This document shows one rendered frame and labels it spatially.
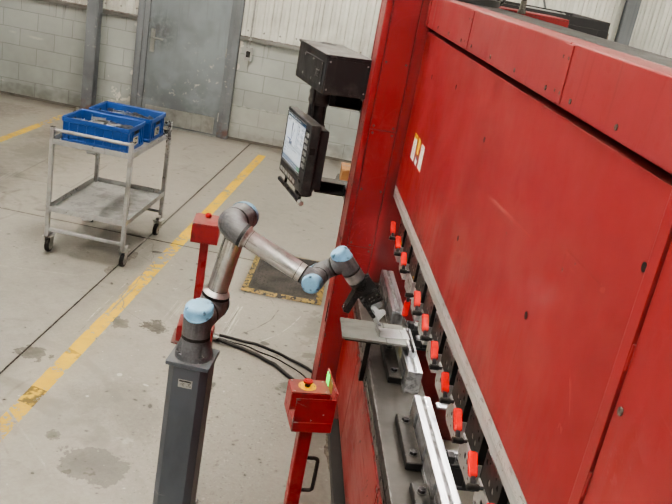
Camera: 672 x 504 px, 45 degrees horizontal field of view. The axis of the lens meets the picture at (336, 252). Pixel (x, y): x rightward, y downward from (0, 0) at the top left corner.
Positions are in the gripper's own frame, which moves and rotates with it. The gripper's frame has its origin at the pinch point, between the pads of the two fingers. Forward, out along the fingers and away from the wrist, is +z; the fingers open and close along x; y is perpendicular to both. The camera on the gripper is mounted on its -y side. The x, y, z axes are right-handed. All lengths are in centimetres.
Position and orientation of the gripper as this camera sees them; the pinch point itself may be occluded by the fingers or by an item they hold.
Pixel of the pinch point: (376, 320)
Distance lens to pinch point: 328.7
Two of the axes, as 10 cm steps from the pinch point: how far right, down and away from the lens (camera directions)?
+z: 4.9, 7.8, 3.8
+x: -1.3, -3.7, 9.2
